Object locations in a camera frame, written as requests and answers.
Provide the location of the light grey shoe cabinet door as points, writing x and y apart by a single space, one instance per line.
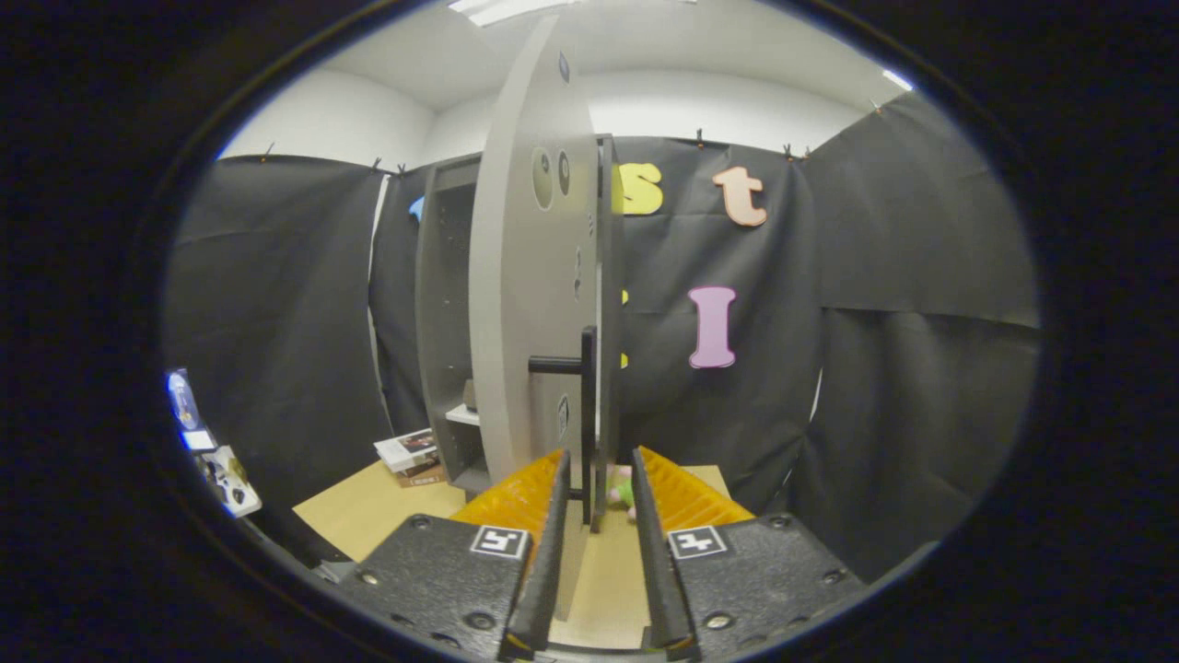
525 276

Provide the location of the green and pink plush toy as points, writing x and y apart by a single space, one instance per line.
622 493

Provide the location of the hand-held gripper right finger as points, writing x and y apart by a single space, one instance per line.
656 552

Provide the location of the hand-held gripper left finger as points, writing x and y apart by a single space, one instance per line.
550 552

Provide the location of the blue lit device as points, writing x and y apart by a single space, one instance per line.
184 405

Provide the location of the black backdrop cloth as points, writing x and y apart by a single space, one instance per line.
875 276

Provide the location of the white book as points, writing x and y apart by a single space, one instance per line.
405 447

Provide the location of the white ceiling light panel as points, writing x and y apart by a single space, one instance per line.
516 9
898 80

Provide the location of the white patterned object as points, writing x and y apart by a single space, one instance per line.
230 479

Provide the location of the dark grey shoe cabinet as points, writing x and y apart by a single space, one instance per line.
447 276

